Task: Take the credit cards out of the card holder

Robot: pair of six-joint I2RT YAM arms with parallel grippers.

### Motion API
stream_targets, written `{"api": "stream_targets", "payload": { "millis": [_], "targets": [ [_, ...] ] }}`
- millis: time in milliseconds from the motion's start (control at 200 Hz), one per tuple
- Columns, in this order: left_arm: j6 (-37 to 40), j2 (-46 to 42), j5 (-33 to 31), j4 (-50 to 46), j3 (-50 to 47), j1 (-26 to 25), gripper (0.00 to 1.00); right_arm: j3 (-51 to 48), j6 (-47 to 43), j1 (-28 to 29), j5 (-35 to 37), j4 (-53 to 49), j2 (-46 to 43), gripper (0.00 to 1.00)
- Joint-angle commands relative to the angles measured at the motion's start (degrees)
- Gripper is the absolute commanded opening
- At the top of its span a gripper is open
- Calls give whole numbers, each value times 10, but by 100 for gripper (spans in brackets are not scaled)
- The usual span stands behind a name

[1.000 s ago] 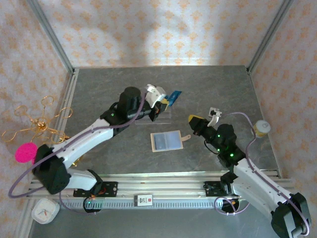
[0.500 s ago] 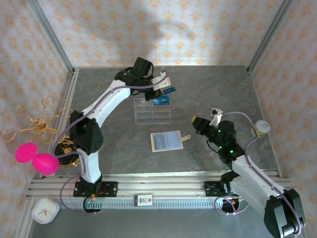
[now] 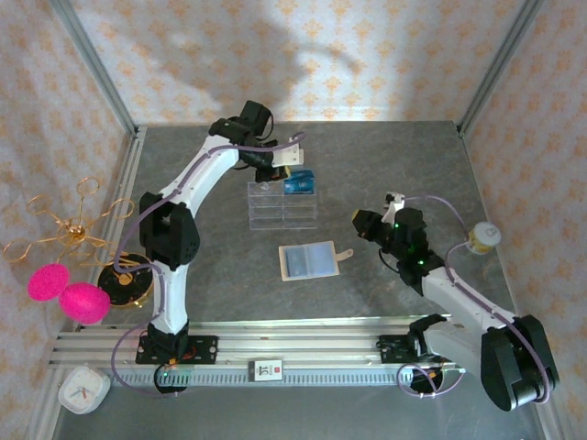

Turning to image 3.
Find blue VIP card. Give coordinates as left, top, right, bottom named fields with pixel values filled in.
left=282, top=168, right=317, bottom=194

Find beige card holder clear sleeves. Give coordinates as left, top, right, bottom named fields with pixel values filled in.
left=278, top=241, right=355, bottom=282

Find clear acrylic card stand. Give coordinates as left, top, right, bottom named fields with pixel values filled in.
left=246, top=181, right=321, bottom=230

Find yellow jar white lid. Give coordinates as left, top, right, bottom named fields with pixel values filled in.
left=468, top=221, right=503, bottom=256

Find white label tag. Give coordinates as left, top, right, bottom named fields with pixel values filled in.
left=248, top=358, right=285, bottom=382

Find pink fuzzy ball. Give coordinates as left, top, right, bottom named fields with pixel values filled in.
left=27, top=263, right=72, bottom=303
left=58, top=281, right=112, bottom=326

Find white square clock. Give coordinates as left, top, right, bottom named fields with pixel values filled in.
left=58, top=364, right=113, bottom=416

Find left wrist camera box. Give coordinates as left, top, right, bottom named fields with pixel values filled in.
left=272, top=144, right=306, bottom=169

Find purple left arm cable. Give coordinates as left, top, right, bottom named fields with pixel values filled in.
left=111, top=131, right=307, bottom=399

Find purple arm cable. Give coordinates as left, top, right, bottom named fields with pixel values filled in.
left=111, top=131, right=307, bottom=399
left=396, top=194, right=555, bottom=405

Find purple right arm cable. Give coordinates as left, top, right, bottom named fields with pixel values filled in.
left=396, top=194, right=555, bottom=405

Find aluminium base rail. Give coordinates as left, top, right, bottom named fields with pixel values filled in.
left=49, top=319, right=482, bottom=370

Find aluminium side rail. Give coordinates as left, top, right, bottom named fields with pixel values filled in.
left=34, top=126, right=149, bottom=440

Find grey slotted cable duct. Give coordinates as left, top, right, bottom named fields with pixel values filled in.
left=109, top=368, right=462, bottom=389

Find aluminium frame post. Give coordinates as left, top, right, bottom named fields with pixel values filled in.
left=457, top=0, right=546, bottom=138
left=49, top=0, right=140, bottom=138

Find gold wire stand black base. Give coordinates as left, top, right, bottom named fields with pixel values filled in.
left=3, top=177, right=156, bottom=309

